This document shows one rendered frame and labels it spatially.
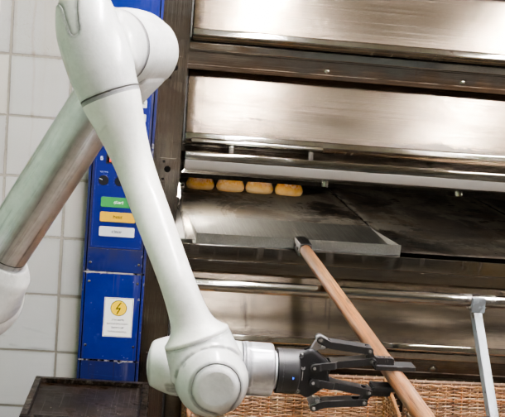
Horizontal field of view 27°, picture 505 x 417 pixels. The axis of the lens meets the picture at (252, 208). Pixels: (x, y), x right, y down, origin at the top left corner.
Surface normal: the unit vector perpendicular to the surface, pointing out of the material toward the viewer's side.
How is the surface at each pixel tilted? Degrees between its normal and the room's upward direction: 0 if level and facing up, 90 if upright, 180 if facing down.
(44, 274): 90
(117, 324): 90
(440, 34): 70
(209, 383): 88
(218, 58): 90
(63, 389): 0
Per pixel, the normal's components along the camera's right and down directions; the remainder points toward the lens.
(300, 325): 0.11, -0.18
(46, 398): 0.08, -0.98
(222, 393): 0.16, 0.12
